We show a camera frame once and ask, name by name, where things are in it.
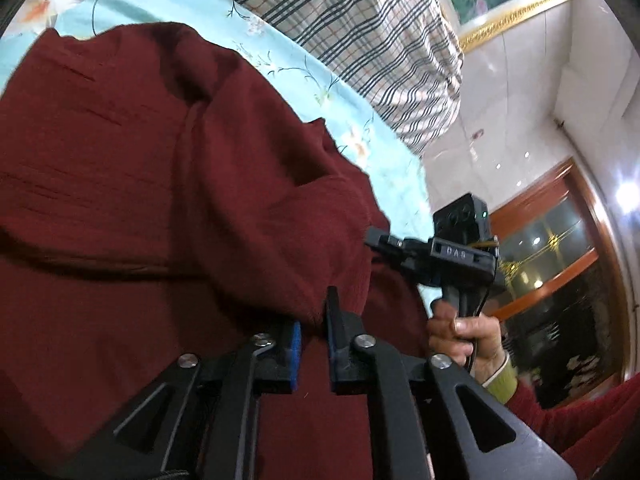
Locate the wooden glass door cabinet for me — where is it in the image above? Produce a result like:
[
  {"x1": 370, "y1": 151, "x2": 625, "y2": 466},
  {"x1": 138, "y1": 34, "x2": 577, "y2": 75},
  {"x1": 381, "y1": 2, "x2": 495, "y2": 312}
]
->
[{"x1": 486, "y1": 157, "x2": 637, "y2": 407}]

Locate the dark red knit sweater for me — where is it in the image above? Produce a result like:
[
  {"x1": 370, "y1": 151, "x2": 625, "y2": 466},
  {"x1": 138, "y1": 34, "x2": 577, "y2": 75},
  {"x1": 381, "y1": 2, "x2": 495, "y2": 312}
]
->
[{"x1": 0, "y1": 21, "x2": 437, "y2": 480}]

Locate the person's right forearm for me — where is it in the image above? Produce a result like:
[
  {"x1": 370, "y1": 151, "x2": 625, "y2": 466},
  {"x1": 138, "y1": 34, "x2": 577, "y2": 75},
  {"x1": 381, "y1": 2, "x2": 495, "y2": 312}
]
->
[{"x1": 481, "y1": 352, "x2": 640, "y2": 472}]

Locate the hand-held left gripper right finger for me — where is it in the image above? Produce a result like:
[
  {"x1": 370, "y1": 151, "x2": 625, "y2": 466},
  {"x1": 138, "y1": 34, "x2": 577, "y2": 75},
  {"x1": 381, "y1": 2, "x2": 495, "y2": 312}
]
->
[{"x1": 325, "y1": 286, "x2": 578, "y2": 480}]

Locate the person's right hand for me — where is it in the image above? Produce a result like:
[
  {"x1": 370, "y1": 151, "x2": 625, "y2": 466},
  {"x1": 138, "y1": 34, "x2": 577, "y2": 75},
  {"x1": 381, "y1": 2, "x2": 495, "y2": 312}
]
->
[{"x1": 426, "y1": 299, "x2": 512, "y2": 387}]

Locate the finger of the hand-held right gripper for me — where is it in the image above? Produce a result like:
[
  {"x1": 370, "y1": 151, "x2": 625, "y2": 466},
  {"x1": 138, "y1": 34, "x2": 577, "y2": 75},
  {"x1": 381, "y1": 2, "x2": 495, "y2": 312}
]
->
[{"x1": 364, "y1": 227, "x2": 422, "y2": 281}]

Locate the beige plaid quilt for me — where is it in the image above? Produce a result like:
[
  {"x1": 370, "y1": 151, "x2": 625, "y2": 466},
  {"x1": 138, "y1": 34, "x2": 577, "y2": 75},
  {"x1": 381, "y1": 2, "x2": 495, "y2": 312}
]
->
[{"x1": 155, "y1": 0, "x2": 464, "y2": 156}]

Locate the teal floral bed sheet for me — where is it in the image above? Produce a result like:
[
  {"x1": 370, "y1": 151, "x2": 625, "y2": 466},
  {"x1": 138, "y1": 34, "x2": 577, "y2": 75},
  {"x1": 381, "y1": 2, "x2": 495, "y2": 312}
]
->
[{"x1": 0, "y1": 0, "x2": 432, "y2": 222}]

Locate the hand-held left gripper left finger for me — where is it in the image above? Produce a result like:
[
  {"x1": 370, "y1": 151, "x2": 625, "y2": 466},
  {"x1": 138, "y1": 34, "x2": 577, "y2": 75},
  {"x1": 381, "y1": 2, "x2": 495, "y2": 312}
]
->
[{"x1": 64, "y1": 321, "x2": 304, "y2": 480}]

